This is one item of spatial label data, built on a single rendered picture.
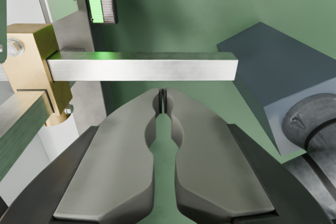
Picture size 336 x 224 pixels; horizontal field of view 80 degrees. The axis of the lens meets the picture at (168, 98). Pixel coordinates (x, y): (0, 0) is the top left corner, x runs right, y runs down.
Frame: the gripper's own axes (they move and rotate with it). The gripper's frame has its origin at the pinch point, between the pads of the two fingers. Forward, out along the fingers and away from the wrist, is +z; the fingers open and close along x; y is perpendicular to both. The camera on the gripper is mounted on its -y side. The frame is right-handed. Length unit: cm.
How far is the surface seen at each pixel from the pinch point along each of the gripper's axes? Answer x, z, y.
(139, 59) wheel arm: -2.8, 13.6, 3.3
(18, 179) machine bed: -37, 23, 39
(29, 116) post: -15.0, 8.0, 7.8
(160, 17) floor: 0, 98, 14
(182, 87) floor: 13, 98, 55
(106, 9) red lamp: -9.5, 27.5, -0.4
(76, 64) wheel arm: -10.7, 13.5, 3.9
